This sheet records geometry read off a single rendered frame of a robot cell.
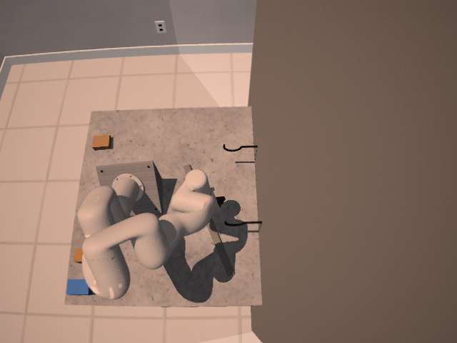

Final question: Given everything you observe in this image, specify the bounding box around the brown wall panel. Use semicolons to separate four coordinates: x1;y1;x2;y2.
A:
248;0;457;343

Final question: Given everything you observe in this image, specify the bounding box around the blue block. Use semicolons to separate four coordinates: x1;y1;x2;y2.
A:
66;279;92;295

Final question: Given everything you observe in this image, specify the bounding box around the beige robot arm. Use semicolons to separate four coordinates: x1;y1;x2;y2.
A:
78;169;221;300

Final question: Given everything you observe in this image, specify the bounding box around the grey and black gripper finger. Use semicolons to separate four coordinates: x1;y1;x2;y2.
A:
216;197;226;208

